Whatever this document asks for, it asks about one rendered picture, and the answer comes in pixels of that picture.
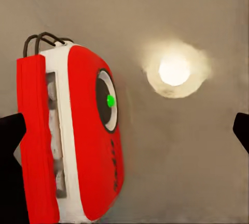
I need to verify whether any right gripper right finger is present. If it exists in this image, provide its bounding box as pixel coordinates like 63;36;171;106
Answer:
233;112;249;153

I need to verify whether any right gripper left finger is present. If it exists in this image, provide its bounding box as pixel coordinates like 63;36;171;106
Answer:
0;113;26;174

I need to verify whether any radio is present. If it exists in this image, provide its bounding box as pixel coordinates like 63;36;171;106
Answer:
17;32;124;224

